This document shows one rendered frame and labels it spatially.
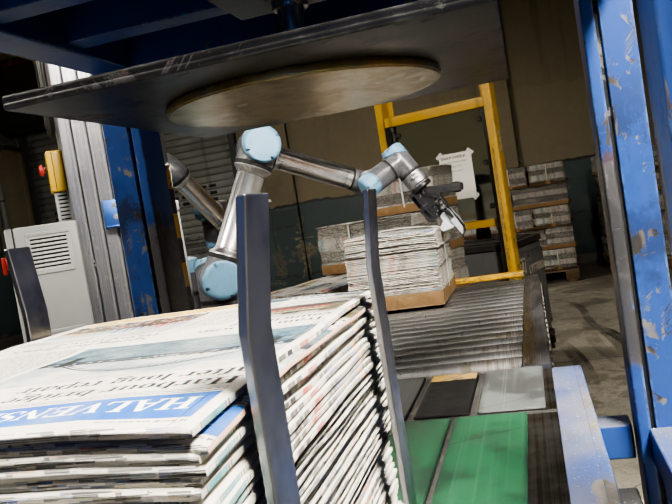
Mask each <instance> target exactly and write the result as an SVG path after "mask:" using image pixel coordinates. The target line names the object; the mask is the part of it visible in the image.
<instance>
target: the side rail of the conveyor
mask: <svg viewBox="0 0 672 504"><path fill-rule="evenodd" d="M533 366H542V368H554V362H553V356H552V349H551V343H550V336H549V330H548V323H547V317H546V310H545V304H544V297H543V291H542V284H541V282H540V279H539V274H535V275H527V276H524V332H523V367H533Z"/></svg>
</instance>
